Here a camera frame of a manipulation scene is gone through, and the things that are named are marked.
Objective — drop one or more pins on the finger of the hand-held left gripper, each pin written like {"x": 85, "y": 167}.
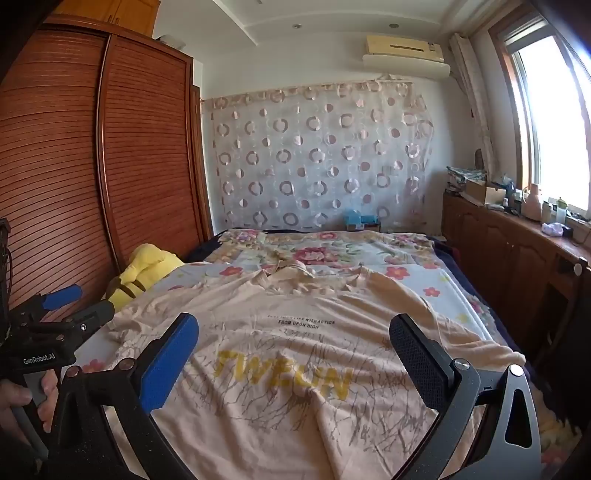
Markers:
{"x": 92, "y": 318}
{"x": 62, "y": 296}

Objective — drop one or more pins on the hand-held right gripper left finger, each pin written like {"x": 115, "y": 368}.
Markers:
{"x": 168, "y": 364}

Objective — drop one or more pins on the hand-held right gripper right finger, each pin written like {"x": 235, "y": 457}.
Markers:
{"x": 415, "y": 362}

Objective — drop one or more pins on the beige printed t-shirt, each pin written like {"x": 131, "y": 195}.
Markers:
{"x": 277, "y": 369}

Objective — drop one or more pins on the person's left forearm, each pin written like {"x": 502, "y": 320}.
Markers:
{"x": 14, "y": 461}

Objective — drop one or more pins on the person's left hand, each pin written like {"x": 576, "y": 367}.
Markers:
{"x": 14, "y": 397}

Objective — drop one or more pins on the yellow plush toy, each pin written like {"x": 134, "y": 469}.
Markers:
{"x": 143, "y": 267}

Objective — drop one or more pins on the wooden sideboard cabinet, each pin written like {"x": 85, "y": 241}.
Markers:
{"x": 498, "y": 249}

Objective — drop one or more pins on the large-flower patterned quilt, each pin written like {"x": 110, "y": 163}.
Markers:
{"x": 318, "y": 251}

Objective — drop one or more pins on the blue toy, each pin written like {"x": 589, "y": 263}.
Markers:
{"x": 362, "y": 220}

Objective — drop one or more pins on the wooden slatted wardrobe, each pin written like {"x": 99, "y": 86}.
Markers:
{"x": 138, "y": 161}

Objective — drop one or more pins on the wooden box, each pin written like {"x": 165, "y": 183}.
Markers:
{"x": 485, "y": 193}

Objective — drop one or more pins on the crumpled white cloth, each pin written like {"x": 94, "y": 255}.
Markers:
{"x": 553, "y": 229}

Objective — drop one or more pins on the folded patterned cloth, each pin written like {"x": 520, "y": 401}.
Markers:
{"x": 466, "y": 174}

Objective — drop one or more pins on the pink jug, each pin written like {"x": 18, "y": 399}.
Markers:
{"x": 532, "y": 205}

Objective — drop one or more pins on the green-capped bottle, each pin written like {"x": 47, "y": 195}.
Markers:
{"x": 560, "y": 212}

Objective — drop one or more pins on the circle-patterned sheer curtain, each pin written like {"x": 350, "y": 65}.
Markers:
{"x": 323, "y": 152}

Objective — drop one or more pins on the white window curtain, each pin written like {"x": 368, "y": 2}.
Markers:
{"x": 471, "y": 92}

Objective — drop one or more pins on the window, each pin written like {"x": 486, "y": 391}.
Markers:
{"x": 554, "y": 115}

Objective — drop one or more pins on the wooden overhead cabinet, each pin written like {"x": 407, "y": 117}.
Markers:
{"x": 115, "y": 14}

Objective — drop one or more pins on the wall air conditioner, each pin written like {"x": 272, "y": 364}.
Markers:
{"x": 401, "y": 50}

